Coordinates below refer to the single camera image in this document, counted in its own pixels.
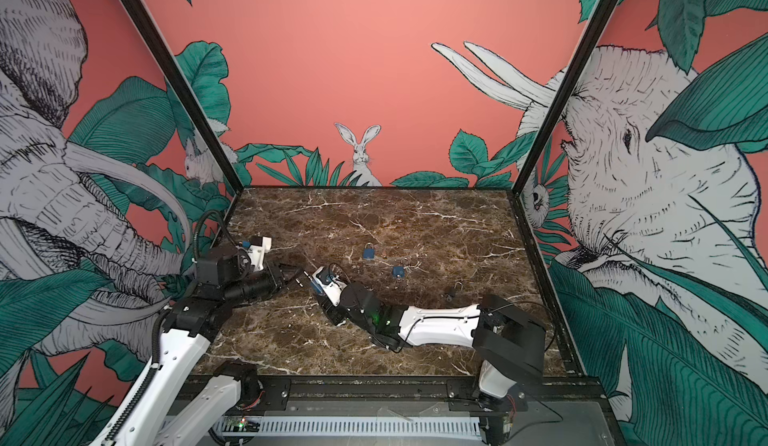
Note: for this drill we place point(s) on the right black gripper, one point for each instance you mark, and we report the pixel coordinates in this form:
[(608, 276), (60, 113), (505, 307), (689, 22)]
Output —
[(332, 311)]

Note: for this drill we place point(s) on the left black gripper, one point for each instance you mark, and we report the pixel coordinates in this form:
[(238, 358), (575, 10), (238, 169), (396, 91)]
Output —
[(276, 278)]

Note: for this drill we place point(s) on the blue padlock front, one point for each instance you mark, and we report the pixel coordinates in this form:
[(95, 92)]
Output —
[(369, 252)]

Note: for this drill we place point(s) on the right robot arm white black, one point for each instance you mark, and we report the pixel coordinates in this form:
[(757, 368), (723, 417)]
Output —
[(510, 342)]

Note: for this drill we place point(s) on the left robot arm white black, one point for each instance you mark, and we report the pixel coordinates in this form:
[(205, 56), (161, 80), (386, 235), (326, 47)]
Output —
[(180, 336)]

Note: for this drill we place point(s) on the small green circuit board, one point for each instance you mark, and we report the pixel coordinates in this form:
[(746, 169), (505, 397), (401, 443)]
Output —
[(242, 425)]

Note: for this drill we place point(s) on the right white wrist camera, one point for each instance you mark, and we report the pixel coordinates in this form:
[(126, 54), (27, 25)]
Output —
[(328, 284)]

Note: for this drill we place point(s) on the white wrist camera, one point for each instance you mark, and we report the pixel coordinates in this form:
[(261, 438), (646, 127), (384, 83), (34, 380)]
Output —
[(328, 284), (256, 248)]

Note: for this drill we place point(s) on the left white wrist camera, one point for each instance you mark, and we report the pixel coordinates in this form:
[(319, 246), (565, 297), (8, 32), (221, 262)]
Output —
[(256, 248)]

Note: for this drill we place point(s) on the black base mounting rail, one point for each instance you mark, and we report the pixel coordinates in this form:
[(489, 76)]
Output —
[(460, 393)]

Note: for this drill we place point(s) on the white slotted cable duct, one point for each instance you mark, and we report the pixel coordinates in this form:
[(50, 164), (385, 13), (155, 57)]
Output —
[(309, 426)]

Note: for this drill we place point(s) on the left black frame post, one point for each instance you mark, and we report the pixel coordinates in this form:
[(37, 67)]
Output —
[(156, 43)]

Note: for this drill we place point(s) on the black frame post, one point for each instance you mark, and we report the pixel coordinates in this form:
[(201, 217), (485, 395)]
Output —
[(156, 43), (594, 30)]

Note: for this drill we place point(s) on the right black frame post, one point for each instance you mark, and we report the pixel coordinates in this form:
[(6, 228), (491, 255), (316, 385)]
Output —
[(594, 30)]

